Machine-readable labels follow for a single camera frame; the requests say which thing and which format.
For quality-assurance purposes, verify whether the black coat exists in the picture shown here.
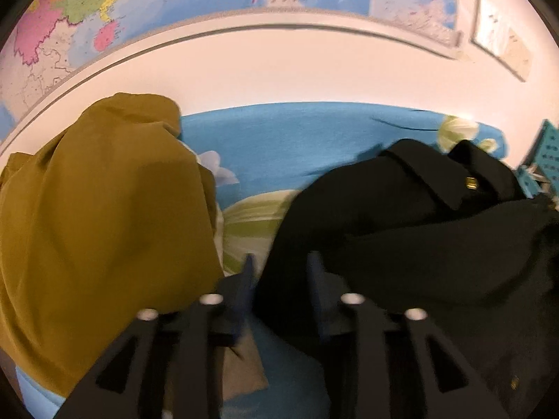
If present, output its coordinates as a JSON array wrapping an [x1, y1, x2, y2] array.
[[255, 139, 559, 419]]

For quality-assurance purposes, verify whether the blue plastic basket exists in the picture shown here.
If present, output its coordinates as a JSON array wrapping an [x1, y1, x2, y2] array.
[[515, 165, 552, 198], [530, 119, 559, 172]]

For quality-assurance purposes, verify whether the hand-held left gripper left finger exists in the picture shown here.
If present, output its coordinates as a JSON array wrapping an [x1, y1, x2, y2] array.
[[57, 253, 258, 419]]

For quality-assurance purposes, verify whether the mustard garment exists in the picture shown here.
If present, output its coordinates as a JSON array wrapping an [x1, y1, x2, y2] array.
[[0, 93, 226, 400]]

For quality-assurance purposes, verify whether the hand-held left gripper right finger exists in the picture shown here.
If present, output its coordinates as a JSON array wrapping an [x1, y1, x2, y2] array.
[[306, 251, 511, 419]]

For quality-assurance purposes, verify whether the blue floral blanket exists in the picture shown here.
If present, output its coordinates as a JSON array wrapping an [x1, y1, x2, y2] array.
[[13, 102, 510, 419]]

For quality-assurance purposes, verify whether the white wall socket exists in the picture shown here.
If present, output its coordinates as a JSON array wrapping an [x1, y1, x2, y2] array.
[[502, 30, 534, 82], [472, 0, 511, 56]]

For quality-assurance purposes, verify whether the beige garment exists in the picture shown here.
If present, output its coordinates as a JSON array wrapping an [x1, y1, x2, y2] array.
[[222, 334, 270, 400]]

